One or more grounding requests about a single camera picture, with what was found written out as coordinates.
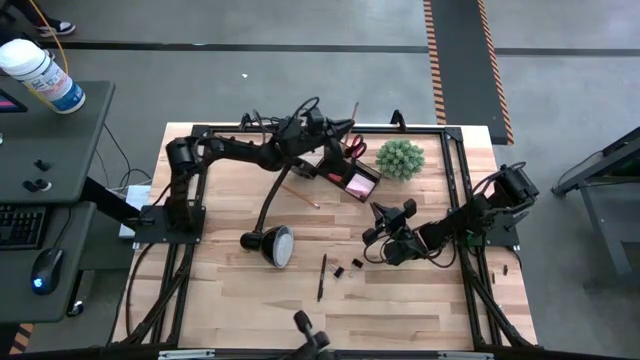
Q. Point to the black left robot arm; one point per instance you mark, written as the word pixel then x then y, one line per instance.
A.
pixel 180 190

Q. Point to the person's leg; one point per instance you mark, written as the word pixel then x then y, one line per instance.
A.
pixel 20 9

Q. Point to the black desk lamp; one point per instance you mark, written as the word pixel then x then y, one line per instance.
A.
pixel 273 200

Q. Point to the black mat with orange stripes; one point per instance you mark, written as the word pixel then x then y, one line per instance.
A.
pixel 460 60

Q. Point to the black computer mouse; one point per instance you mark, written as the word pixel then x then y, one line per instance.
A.
pixel 47 270

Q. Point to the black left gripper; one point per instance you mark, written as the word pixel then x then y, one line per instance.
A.
pixel 310 137

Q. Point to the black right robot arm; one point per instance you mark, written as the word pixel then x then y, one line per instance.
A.
pixel 480 215

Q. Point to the black keyboard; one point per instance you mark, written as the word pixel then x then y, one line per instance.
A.
pixel 20 227

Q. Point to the black caster wheel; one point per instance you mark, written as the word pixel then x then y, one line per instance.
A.
pixel 75 308

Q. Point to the black mesh desk organizer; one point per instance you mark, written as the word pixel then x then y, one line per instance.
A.
pixel 350 170

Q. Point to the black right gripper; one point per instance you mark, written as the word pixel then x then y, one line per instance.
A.
pixel 405 247

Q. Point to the grey metal table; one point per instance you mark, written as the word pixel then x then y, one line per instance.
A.
pixel 597 230

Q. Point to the silver metal bracket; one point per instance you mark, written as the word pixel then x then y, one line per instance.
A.
pixel 185 354
pixel 465 355

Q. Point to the dark screen with red stripe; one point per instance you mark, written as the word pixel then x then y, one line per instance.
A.
pixel 10 104

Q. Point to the white wipes canister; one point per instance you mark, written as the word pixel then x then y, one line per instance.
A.
pixel 40 72

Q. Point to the pink sticky note pad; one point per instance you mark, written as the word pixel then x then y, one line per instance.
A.
pixel 361 186

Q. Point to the black pen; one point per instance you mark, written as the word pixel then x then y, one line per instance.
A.
pixel 321 280

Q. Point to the black binder clip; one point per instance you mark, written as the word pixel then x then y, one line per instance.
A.
pixel 357 263
pixel 339 272

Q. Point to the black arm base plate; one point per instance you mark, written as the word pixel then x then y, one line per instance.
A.
pixel 505 237
pixel 150 230

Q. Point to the yellow wooden pencil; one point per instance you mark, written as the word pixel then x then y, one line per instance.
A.
pixel 356 110
pixel 300 197

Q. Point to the white power strip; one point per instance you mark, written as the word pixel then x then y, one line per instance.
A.
pixel 136 200

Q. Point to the black aluminium table frame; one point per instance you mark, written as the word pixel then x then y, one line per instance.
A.
pixel 425 131

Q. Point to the short orange marker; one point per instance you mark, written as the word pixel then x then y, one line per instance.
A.
pixel 334 177

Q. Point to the dark grey computer desk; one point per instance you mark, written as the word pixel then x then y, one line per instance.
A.
pixel 75 125

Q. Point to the person's shoe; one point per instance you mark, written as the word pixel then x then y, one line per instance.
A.
pixel 60 29

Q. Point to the green potted artificial plant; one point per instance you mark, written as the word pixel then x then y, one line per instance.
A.
pixel 400 160

